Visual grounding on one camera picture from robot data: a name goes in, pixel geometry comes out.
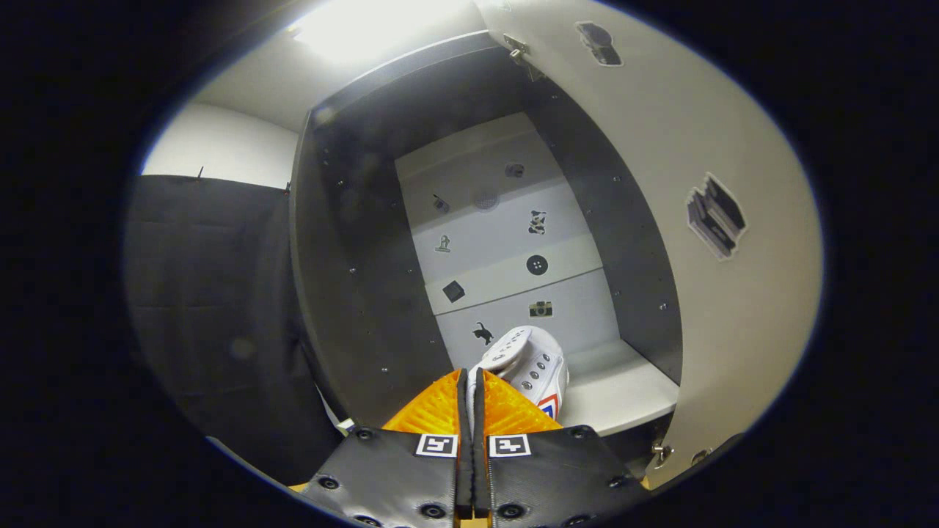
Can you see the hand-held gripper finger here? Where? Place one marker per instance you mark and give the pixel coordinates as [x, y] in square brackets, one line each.
[479, 440]
[463, 440]

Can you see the dark grey shoe cabinet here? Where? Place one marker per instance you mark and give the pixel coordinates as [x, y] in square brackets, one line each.
[367, 257]

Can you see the white shoe red blue logo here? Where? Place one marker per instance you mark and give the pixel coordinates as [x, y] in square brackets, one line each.
[539, 367]

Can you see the large ceiling light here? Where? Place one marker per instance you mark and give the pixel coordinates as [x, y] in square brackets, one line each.
[381, 29]

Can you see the black backdrop cloth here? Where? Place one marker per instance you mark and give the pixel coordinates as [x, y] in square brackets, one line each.
[213, 308]

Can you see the beige shoe cabinet door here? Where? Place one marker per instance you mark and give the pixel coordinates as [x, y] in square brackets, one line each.
[660, 147]

